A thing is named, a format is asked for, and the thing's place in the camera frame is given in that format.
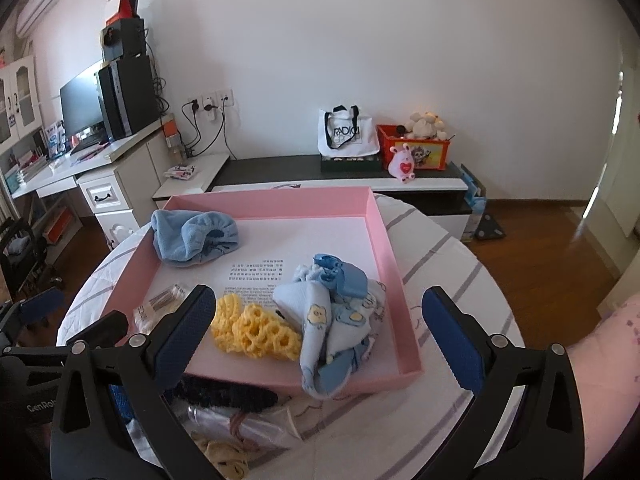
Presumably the white tote bag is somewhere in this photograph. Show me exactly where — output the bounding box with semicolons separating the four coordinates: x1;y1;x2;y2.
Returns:
317;105;380;158

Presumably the red paper folder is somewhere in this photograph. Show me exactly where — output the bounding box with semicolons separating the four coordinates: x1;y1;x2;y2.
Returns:
105;0;137;26

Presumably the black computer monitor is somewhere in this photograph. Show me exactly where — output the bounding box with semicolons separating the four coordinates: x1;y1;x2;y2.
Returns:
60;61;103;136

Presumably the pink plush toy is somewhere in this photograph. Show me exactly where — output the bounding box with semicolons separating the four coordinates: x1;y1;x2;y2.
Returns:
387;143;416;183

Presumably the silver foil packet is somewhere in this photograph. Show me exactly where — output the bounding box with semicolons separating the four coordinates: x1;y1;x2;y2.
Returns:
177;402;303;452

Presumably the black speaker box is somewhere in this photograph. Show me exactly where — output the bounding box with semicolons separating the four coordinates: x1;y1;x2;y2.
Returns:
101;18;146;63

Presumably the tan crochet item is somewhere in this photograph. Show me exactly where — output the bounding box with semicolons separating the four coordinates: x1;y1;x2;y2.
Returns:
192;436;250;480

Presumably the small white side table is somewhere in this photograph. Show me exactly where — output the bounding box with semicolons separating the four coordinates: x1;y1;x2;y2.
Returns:
150;153;230;212

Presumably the orange white bottle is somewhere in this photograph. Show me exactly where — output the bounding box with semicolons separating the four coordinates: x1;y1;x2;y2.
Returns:
163;119;182;164

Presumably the white desk with drawers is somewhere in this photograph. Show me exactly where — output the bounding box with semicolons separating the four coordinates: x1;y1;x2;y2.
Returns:
12;114;176;248

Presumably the light blue terry headband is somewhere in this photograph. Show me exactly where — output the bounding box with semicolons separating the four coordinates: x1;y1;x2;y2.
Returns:
151;209;240;268

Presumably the white glass door cabinet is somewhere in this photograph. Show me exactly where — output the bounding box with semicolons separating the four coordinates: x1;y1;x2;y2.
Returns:
0;55;42;152

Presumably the striped white tablecloth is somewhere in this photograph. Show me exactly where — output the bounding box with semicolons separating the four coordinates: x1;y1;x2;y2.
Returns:
58;188;528;479

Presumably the white wall socket strip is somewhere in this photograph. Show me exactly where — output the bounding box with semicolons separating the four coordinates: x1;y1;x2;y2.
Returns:
186;89;234;122

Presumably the light blue baby clothes bundle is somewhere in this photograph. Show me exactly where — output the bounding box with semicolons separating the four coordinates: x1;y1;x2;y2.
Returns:
272;254;386;400

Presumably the pink floral bedding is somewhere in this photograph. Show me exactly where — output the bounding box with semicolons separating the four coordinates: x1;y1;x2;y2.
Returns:
568;295;639;474

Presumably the red toy box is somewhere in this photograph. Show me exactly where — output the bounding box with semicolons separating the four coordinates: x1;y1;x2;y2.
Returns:
376;125;450;171

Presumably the navy blue dark cloth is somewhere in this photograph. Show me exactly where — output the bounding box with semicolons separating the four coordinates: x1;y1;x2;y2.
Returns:
172;375;279;413

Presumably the pink shallow box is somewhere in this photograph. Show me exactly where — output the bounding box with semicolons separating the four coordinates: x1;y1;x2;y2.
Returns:
106;188;423;399

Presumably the cream plush toy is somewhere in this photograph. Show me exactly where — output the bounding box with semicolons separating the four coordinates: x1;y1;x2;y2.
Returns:
404;112;448;141

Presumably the yellow crochet toy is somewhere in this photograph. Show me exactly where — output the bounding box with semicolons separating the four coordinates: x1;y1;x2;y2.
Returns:
209;294;302;361

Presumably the black computer tower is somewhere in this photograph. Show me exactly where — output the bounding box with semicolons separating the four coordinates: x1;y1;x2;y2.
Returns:
96;54;160;141

